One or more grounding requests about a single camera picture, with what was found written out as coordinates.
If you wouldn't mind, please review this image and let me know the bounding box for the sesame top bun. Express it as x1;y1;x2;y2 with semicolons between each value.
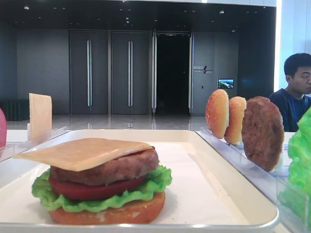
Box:
206;89;229;139

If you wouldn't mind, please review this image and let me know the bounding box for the meat patty in burger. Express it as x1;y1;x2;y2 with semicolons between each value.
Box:
50;147;159;185

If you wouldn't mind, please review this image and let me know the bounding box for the lettuce leaf in burger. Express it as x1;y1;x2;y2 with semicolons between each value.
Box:
32;165;173;212

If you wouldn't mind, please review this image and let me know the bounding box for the cheese slice in burger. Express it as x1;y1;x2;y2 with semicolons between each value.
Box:
13;138;152;171

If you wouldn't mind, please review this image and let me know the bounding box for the standing meat patty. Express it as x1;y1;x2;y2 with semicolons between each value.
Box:
242;96;284;171

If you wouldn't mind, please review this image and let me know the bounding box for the standing cheese slice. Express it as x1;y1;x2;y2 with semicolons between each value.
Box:
29;93;52;139

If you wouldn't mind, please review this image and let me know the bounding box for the tomato slice in burger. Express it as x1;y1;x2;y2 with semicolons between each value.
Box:
49;176;146;200

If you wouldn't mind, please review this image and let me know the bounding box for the standing red tomato slice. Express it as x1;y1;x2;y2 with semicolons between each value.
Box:
0;109;7;148

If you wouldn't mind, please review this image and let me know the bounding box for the standing green lettuce leaf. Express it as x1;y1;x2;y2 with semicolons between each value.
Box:
278;110;311;219

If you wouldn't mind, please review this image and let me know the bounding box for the standing spare bun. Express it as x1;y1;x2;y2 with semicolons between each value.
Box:
224;96;246;145

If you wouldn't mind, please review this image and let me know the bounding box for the bottom bun in burger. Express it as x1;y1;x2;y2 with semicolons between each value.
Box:
49;192;166;225

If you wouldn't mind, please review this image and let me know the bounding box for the seated man in blue shirt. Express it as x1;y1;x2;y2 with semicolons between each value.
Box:
269;53;311;132

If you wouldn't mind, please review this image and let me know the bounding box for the small wall screen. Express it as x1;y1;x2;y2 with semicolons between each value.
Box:
217;79;234;89

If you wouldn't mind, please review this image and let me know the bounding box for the right long clear rail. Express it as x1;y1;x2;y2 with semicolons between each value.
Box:
197;128;311;233

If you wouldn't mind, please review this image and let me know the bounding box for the long clear rail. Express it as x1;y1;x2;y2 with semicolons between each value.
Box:
197;128;311;233
0;126;68;162

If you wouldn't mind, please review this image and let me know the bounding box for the left long clear rail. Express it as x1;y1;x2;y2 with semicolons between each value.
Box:
0;126;68;162

